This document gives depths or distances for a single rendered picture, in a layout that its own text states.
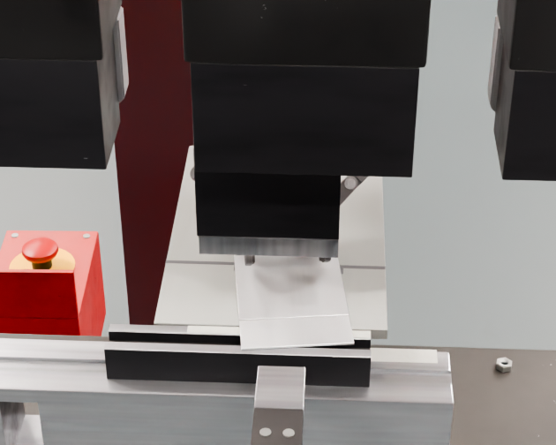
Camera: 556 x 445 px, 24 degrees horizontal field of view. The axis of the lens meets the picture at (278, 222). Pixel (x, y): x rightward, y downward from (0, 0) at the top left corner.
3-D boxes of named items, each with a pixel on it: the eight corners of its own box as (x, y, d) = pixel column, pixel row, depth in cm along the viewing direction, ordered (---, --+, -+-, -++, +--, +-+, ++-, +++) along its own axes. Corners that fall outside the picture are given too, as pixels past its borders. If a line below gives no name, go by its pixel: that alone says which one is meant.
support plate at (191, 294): (380, 159, 120) (381, 149, 120) (386, 340, 99) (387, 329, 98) (189, 154, 121) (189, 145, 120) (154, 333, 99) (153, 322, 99)
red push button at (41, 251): (63, 260, 144) (60, 234, 142) (57, 282, 140) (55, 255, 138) (27, 260, 144) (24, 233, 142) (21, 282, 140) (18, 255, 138)
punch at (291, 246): (338, 249, 93) (341, 136, 88) (337, 266, 92) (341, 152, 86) (200, 245, 94) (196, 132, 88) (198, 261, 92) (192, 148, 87)
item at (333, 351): (369, 361, 100) (370, 331, 98) (369, 387, 97) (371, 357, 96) (113, 353, 101) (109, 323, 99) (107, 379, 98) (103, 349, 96)
